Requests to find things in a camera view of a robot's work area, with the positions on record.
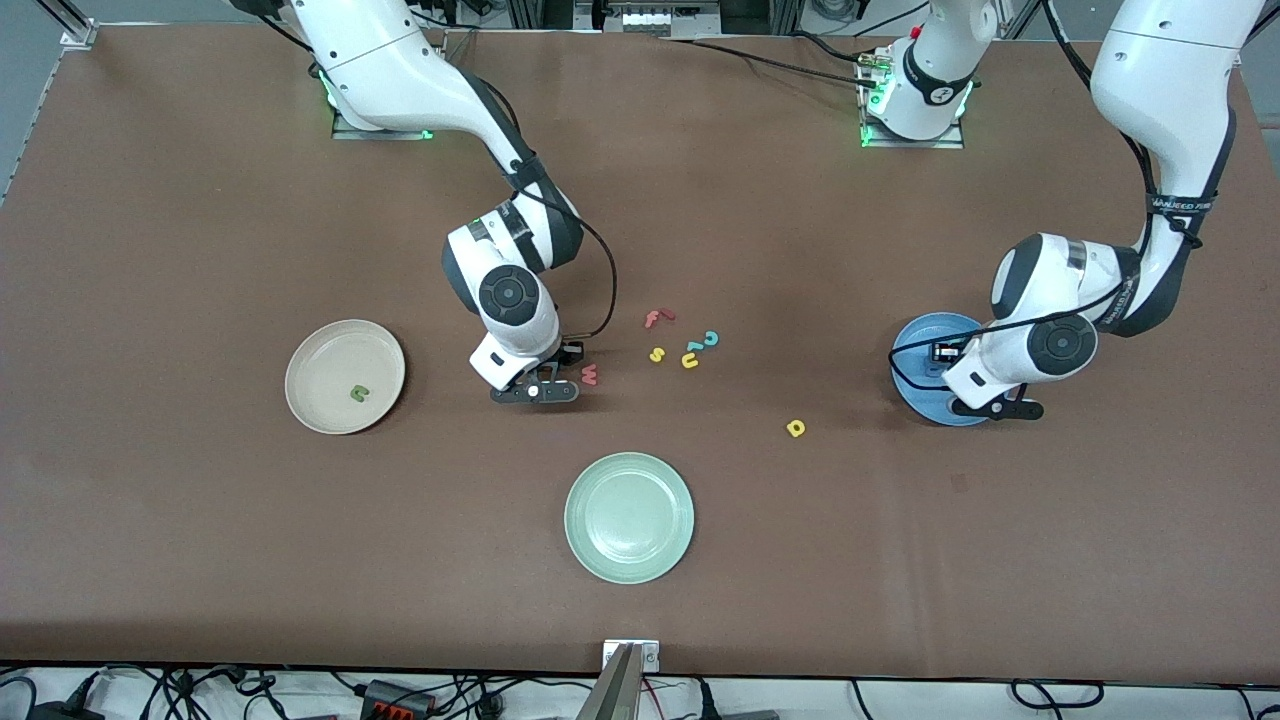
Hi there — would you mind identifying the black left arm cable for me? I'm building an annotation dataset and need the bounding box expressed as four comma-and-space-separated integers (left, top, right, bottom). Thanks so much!
888, 0, 1216, 399

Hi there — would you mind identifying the long black table cable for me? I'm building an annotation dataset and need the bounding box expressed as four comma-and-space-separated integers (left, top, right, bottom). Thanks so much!
660, 36, 883, 91

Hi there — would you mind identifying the light brown round plate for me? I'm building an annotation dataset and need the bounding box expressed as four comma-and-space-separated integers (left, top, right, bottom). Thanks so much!
285, 319, 407, 436

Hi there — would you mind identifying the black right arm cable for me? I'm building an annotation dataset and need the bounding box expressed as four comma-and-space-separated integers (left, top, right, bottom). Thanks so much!
420, 0, 618, 341

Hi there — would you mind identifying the aluminium corner profile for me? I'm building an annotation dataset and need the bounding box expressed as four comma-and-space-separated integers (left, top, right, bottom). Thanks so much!
35, 0, 98, 49

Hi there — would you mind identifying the blue round plate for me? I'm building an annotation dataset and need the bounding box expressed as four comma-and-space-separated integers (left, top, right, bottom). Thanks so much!
891, 313, 996, 428

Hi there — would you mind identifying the grey camera pole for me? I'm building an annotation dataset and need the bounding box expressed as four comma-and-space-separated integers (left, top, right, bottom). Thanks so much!
577, 643, 643, 720

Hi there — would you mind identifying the pale green round plate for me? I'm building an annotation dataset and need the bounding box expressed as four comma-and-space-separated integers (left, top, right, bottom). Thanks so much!
564, 452, 696, 585

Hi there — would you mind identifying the black orange power strip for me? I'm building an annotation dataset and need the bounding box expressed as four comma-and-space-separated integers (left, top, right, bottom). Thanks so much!
360, 680, 438, 718

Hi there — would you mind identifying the short black table cable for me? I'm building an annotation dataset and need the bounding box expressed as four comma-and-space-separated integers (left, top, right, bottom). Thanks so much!
790, 30, 866, 66

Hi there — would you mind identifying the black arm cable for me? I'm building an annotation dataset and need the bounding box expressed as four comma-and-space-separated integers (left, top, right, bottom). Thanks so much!
888, 0, 1216, 399
420, 0, 618, 341

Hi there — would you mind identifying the black looped floor cable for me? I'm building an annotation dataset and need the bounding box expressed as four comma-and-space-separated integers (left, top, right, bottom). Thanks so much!
1008, 679, 1107, 712

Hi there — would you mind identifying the white pole bracket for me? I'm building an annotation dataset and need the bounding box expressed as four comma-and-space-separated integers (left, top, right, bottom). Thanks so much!
603, 640, 661, 673

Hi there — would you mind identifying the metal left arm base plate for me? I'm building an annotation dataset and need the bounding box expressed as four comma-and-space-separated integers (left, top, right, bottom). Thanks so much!
858, 45, 966, 151

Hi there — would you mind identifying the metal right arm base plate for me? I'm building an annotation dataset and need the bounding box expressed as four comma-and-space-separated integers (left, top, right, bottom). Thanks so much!
330, 95, 438, 141

